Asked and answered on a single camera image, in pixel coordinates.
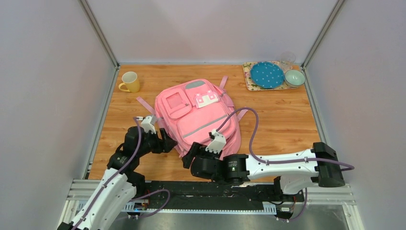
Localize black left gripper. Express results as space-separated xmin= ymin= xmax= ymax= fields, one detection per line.
xmin=136 ymin=128 xmax=178 ymax=157

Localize pink student backpack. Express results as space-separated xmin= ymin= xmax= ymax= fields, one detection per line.
xmin=137 ymin=76 xmax=245 ymax=158

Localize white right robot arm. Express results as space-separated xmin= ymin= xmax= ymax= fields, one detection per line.
xmin=182 ymin=142 xmax=345 ymax=201

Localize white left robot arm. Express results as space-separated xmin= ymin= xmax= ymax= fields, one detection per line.
xmin=58 ymin=126 xmax=177 ymax=230

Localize yellow mug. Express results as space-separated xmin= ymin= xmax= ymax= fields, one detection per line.
xmin=118 ymin=71 xmax=140 ymax=93

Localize floral placemat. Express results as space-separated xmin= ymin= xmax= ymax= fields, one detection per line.
xmin=242 ymin=60 xmax=301 ymax=91

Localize blue polka dot plate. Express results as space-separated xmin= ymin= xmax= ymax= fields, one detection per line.
xmin=249 ymin=62 xmax=284 ymax=89

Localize pale green bowl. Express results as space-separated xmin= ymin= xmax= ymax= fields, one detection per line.
xmin=284 ymin=69 xmax=306 ymax=88

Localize clear drinking glass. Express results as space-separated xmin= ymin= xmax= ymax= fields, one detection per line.
xmin=279 ymin=52 xmax=296 ymax=69

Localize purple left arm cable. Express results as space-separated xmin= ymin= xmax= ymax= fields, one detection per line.
xmin=71 ymin=116 xmax=171 ymax=230

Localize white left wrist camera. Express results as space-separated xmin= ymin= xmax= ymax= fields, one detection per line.
xmin=134 ymin=115 xmax=157 ymax=134

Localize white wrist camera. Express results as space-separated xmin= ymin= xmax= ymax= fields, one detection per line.
xmin=205 ymin=129 xmax=226 ymax=155
xmin=134 ymin=115 xmax=157 ymax=134

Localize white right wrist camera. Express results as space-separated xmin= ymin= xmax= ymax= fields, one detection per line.
xmin=205 ymin=129 xmax=226 ymax=155

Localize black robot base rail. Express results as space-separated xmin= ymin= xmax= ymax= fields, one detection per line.
xmin=135 ymin=181 xmax=304 ymax=211

